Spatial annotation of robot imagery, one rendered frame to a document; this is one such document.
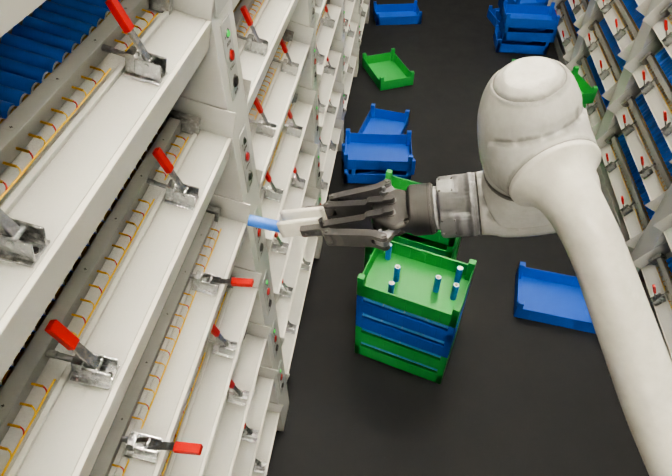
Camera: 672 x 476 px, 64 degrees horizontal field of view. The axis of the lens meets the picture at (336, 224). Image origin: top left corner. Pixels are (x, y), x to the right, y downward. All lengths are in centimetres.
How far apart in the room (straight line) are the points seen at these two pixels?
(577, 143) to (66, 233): 48
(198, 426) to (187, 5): 66
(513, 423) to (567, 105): 137
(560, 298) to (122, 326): 174
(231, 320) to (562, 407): 117
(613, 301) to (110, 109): 54
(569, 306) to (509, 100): 161
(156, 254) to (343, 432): 115
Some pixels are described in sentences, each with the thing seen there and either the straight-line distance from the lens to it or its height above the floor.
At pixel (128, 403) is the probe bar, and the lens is 79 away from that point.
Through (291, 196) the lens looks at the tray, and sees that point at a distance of 161.
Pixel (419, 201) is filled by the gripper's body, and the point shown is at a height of 109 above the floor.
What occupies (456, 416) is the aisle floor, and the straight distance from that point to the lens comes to 180.
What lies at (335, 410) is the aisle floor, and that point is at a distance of 177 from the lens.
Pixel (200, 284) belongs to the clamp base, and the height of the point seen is 92.
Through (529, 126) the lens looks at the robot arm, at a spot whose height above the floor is 129.
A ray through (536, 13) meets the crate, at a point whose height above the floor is 17.
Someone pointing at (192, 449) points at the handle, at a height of 93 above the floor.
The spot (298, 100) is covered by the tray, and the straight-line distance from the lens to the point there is 166.
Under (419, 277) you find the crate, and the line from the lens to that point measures 166.
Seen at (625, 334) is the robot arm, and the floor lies 115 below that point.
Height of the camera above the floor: 160
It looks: 45 degrees down
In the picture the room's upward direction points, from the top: straight up
